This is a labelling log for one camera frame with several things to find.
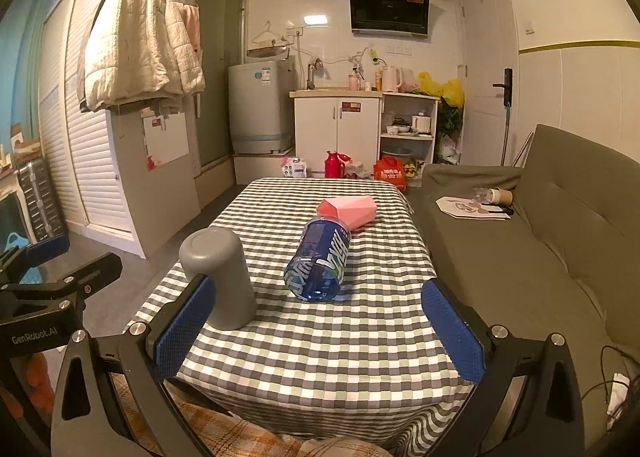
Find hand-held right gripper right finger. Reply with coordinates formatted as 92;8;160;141
421;278;586;457

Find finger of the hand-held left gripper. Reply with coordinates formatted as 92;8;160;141
0;252;124;324
0;232;71;284

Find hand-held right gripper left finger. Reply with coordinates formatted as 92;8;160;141
50;273;221;457

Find grey cup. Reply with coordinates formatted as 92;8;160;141
179;227;259;332

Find pink faceted cup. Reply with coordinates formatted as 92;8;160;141
316;195;377;229

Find orange cloth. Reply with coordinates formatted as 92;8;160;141
25;351;57;403

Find black suitcase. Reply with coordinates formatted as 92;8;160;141
17;156;66;244

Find white louvered wardrobe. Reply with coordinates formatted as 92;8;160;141
36;0;202;259

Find grey-green sofa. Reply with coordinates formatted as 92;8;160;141
407;124;640;454

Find orange plaid blanket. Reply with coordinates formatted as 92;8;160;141
111;371;392;457

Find printed white paper bag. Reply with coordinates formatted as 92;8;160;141
435;195;514;220

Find grey checked tablecloth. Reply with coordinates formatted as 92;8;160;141
122;177;477;456

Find white printed paper sheet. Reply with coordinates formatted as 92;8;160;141
141;108;191;172

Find blue plastic water bottle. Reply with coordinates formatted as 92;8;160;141
283;216;355;303

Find orange shopping bag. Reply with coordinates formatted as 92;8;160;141
373;156;407;186

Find teal curtain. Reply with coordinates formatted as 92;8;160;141
0;0;57;165

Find white wipes packet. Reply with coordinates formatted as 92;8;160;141
280;156;309;179

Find white open shelf unit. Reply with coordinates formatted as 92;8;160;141
377;91;441;178

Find green mop stick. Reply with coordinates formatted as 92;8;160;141
501;104;512;168

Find flower bouquet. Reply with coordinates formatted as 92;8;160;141
437;104;465;166

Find frosted glass sliding door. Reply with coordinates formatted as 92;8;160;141
194;0;250;174

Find white puffer jacket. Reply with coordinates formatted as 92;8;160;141
77;0;206;112

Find white sink cabinet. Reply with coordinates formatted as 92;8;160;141
289;89;384;178

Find grey washing machine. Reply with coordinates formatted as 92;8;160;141
228;59;296;156

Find yellow plastic bag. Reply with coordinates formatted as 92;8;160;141
417;70;465;108

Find white electric kettle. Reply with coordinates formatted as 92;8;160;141
381;65;404;93

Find pink garment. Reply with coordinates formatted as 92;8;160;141
176;3;204;54

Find metal basin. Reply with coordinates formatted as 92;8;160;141
245;46;291;63

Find white door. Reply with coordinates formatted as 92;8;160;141
459;0;519;168

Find black range hood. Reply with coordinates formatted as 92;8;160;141
344;0;434;40

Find black cables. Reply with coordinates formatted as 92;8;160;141
579;344;640;419

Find black door handle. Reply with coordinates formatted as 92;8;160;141
492;68;514;106

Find wire clothes hanger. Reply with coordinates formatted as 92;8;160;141
251;20;291;46

